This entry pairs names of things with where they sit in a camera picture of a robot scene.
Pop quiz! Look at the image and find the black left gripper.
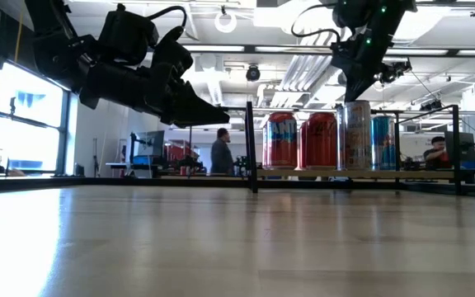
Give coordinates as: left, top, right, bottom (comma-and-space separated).
78, 26, 230, 128

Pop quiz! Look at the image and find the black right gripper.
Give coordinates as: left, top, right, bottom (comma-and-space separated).
331, 35, 412, 103

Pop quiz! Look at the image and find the tall white can black lid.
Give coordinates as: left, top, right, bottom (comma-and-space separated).
346, 100, 374, 171
335, 103, 348, 171

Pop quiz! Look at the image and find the blue and silver can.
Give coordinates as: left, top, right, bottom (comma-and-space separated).
371, 115, 397, 171

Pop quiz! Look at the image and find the dark red soda can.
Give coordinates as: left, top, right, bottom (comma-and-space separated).
305, 111, 339, 169
298, 121, 308, 170

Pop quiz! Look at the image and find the red Fanta can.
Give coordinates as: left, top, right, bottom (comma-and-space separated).
261, 121, 269, 169
266, 111, 299, 169

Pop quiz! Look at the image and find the wooden shelf board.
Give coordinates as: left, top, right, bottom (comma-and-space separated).
256, 168, 455, 181

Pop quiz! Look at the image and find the red cabinet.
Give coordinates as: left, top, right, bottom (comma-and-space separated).
163, 139, 200, 163

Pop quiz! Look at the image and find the computer monitor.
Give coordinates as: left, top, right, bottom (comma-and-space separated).
444, 130, 475, 163
132, 130, 167, 166

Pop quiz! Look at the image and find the person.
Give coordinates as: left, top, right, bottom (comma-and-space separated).
422, 135, 453, 170
209, 127, 235, 177

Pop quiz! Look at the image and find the large bright window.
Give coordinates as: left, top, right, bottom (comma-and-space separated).
0, 61, 73, 177

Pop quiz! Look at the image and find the black metal gantry frame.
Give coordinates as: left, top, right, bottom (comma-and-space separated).
187, 106, 247, 144

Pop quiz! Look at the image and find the black metal shelf frame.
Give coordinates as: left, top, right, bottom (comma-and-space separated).
244, 101, 462, 196

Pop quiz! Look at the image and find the black ceiling camera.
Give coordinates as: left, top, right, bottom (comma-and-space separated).
245, 64, 261, 83

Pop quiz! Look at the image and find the white ring lamp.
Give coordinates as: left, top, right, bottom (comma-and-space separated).
214, 11, 238, 35

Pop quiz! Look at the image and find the black aluminium table frame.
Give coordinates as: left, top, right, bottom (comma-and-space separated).
0, 175, 475, 200

